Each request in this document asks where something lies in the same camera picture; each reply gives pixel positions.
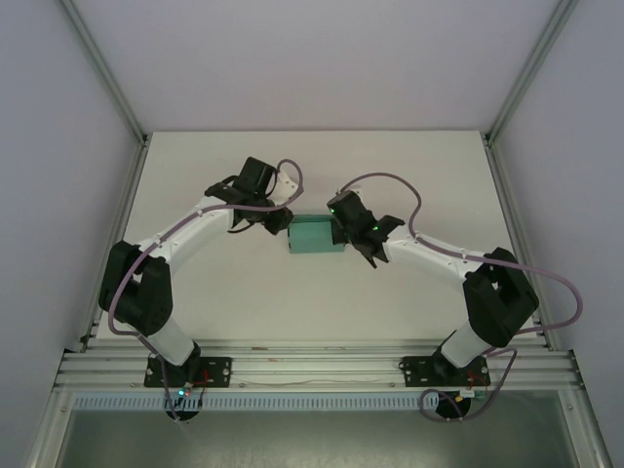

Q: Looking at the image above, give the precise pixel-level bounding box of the green paper box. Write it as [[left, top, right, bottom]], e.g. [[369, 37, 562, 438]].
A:
[[286, 214, 348, 255]]

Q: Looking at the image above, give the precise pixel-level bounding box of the aluminium mounting rail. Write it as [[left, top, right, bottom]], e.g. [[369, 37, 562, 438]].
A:
[[53, 340, 584, 391]]

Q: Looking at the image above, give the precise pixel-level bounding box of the aluminium side rail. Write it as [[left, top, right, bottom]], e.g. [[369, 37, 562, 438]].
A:
[[77, 136, 150, 353], [482, 135, 557, 351]]

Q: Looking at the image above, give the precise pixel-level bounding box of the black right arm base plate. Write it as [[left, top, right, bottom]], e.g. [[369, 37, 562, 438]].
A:
[[398, 355, 488, 389]]

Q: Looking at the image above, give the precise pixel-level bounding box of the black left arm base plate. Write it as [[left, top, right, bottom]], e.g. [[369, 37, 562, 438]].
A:
[[143, 355, 233, 389]]

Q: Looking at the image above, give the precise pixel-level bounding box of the grey slotted cable duct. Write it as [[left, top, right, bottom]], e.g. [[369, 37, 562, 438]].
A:
[[72, 394, 488, 411]]

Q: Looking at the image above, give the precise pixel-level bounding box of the aluminium frame post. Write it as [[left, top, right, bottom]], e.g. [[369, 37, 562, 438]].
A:
[[485, 0, 580, 143], [60, 0, 148, 143]]

